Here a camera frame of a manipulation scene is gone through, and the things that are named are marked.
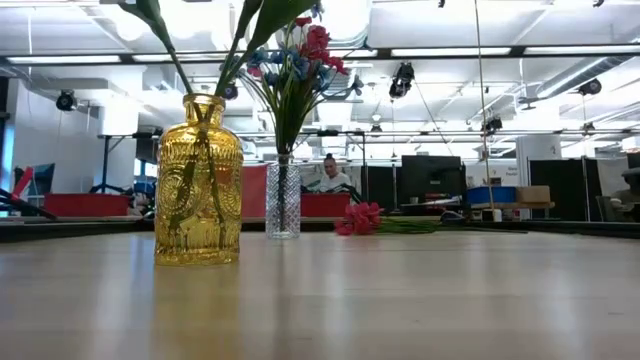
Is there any clear glass vase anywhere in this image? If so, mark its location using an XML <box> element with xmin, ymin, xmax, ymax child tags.
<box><xmin>264</xmin><ymin>153</ymin><xmax>303</xmax><ymax>240</ymax></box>

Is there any red artificial flower bunch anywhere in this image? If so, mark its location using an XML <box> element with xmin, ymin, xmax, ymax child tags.
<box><xmin>333</xmin><ymin>201</ymin><xmax>530</xmax><ymax>236</ymax></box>
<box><xmin>279</xmin><ymin>16</ymin><xmax>350</xmax><ymax>166</ymax></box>

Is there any amber glass vase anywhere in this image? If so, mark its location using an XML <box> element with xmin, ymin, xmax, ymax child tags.
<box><xmin>153</xmin><ymin>92</ymin><xmax>245</xmax><ymax>267</ymax></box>

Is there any pink artificial tulip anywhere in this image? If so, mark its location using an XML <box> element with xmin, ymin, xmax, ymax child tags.
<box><xmin>167</xmin><ymin>0</ymin><xmax>321</xmax><ymax>236</ymax></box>

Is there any person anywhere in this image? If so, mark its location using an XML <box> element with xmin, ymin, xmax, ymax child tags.
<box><xmin>597</xmin><ymin>167</ymin><xmax>640</xmax><ymax>224</ymax></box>
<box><xmin>319</xmin><ymin>152</ymin><xmax>354</xmax><ymax>195</ymax></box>

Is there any red storage bin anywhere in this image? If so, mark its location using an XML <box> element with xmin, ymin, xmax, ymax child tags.
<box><xmin>42</xmin><ymin>192</ymin><xmax>131</xmax><ymax>218</ymax></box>
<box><xmin>299</xmin><ymin>193</ymin><xmax>352</xmax><ymax>218</ymax></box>

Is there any black partition panel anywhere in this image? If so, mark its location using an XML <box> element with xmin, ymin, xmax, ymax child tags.
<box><xmin>359</xmin><ymin>164</ymin><xmax>401</xmax><ymax>211</ymax></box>
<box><xmin>528</xmin><ymin>157</ymin><xmax>604</xmax><ymax>222</ymax></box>

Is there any red upright panel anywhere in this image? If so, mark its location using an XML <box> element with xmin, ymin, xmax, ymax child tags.
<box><xmin>242</xmin><ymin>163</ymin><xmax>269</xmax><ymax>219</ymax></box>

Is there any black computer monitor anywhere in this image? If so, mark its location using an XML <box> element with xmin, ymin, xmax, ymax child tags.
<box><xmin>400</xmin><ymin>154</ymin><xmax>463</xmax><ymax>201</ymax></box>

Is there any blue storage bin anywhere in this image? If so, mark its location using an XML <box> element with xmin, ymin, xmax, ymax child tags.
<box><xmin>467</xmin><ymin>185</ymin><xmax>517</xmax><ymax>205</ymax></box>

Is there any ceiling light strip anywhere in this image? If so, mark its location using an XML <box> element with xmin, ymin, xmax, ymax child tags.
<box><xmin>390</xmin><ymin>46</ymin><xmax>513</xmax><ymax>57</ymax></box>
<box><xmin>523</xmin><ymin>44</ymin><xmax>640</xmax><ymax>55</ymax></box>

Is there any cardboard box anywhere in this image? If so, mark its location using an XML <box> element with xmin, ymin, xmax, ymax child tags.
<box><xmin>515</xmin><ymin>185</ymin><xmax>552</xmax><ymax>204</ymax></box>

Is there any blue-lit monitor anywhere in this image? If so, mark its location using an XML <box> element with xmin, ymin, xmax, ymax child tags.
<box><xmin>14</xmin><ymin>162</ymin><xmax>56</xmax><ymax>199</ymax></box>

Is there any thin hanging cord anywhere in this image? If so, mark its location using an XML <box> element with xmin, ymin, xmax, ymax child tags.
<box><xmin>473</xmin><ymin>0</ymin><xmax>495</xmax><ymax>207</ymax></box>

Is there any black aluminium table frame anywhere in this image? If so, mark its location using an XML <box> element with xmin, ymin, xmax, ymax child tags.
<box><xmin>0</xmin><ymin>214</ymin><xmax>640</xmax><ymax>245</ymax></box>

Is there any silver ceiling duct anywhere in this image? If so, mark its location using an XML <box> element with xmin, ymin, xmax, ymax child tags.
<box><xmin>537</xmin><ymin>54</ymin><xmax>640</xmax><ymax>100</ymax></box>

